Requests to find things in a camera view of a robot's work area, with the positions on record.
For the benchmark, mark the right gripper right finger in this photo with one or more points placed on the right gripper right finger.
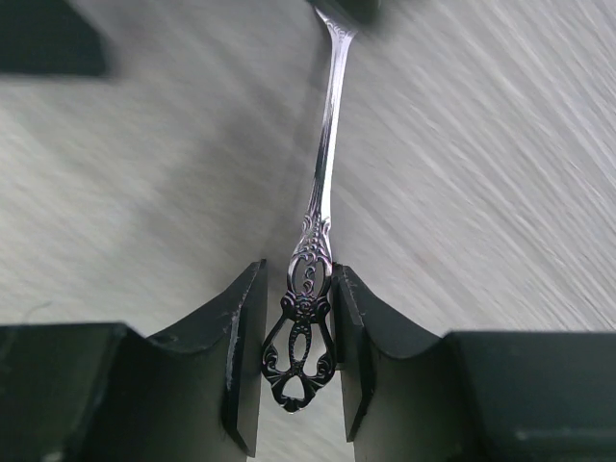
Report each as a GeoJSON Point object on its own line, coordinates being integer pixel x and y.
{"type": "Point", "coordinates": [411, 395]}

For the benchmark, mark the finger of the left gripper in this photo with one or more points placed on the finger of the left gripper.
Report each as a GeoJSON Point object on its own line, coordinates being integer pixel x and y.
{"type": "Point", "coordinates": [50, 38]}
{"type": "Point", "coordinates": [357, 11]}

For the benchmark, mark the ornate silver fork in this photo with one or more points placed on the ornate silver fork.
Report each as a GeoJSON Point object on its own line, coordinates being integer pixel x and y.
{"type": "Point", "coordinates": [298, 355]}

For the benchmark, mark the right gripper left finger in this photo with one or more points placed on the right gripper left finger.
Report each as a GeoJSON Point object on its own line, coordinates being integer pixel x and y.
{"type": "Point", "coordinates": [103, 392]}

